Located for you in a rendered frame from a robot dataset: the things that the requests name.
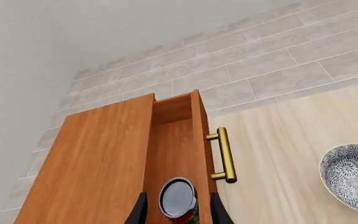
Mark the wooden cabinet drawer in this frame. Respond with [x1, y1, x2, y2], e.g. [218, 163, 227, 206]
[140, 88, 219, 224]

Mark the brass drawer handle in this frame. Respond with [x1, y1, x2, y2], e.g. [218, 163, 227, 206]
[205, 126, 237, 184]

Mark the blue-white patterned bowl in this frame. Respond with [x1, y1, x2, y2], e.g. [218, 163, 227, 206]
[318, 144, 358, 216]

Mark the wooden cabinet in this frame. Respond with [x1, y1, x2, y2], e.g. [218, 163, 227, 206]
[13, 93, 155, 224]

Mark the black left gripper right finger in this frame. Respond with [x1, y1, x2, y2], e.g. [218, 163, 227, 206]
[209, 190, 234, 224]

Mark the red ketchup bottle, white cap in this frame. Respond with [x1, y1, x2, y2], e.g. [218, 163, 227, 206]
[158, 176, 201, 224]

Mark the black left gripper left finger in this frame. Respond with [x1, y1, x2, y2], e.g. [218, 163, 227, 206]
[124, 191, 149, 224]

